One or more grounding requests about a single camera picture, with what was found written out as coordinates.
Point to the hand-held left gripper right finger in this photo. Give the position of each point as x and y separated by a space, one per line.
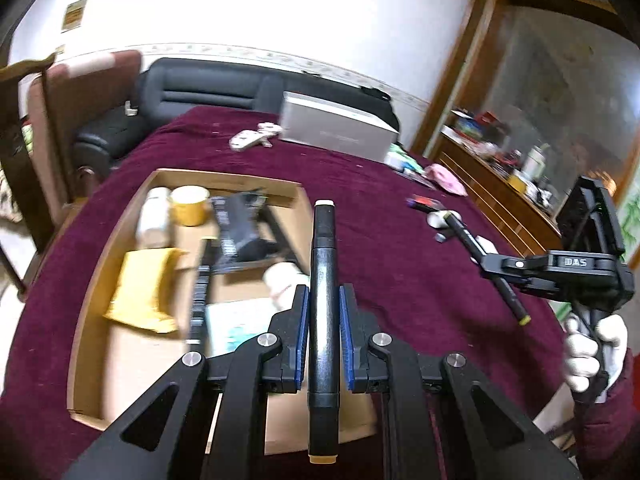
346 340

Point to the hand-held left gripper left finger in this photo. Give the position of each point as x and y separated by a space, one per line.
301 340

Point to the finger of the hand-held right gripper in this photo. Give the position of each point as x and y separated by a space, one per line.
525 263
535 286

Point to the black marker yellow cap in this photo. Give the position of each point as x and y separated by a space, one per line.
507 295

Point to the teal face mask packet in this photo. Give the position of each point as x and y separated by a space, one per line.
235 327

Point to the shallow cardboard box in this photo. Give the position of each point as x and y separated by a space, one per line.
150 370

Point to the yellow padded envelope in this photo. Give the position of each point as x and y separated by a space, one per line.
145 290

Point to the person's right forearm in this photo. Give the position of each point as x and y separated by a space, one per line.
607 420

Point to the person's right hand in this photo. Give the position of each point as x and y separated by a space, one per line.
582 355

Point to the wooden cabinet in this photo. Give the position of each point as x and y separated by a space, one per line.
500 195

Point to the small grey cap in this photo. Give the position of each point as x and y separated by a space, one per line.
441 237

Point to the white green kettle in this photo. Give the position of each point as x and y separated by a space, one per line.
535 160

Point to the black marker green cap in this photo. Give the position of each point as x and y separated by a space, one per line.
281 235

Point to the pink cloth item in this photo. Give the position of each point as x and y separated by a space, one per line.
447 179

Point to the small red item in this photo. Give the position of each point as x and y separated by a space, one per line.
427 202

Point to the black foil packet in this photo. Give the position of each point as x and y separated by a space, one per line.
240 235

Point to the colourful box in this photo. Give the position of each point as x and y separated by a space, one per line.
470 122

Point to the white green packet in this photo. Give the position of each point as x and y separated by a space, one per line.
402 159

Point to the yellow cup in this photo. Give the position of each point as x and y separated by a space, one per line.
189 207

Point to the wooden framed glass screen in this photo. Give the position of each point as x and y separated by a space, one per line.
550 75

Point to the white plastic bottle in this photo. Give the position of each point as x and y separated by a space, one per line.
154 217

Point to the pink white small item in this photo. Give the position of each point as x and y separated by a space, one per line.
270 130

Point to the grey rectangular box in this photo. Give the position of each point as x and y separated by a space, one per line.
335 127

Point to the black bag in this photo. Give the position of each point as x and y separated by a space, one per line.
375 94

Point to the black leather sofa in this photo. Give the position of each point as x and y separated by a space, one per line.
200 90

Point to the white item on sofa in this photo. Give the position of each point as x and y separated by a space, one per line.
131 109

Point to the floral cloth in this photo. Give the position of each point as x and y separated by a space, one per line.
10 195

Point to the green wall picture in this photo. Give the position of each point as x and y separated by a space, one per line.
631 217

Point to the yellow wall plaque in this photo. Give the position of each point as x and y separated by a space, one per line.
73 15

